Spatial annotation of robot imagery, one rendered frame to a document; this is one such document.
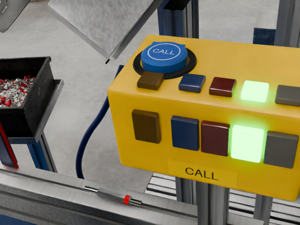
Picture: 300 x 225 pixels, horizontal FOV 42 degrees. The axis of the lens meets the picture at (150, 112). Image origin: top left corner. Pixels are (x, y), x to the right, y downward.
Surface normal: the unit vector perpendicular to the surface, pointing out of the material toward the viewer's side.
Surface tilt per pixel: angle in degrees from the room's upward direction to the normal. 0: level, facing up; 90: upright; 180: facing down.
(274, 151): 90
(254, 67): 0
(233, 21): 0
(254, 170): 90
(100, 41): 56
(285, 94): 0
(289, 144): 90
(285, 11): 90
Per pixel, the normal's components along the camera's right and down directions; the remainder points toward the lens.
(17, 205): -0.35, 0.61
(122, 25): 0.17, 0.04
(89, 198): -0.09, -0.78
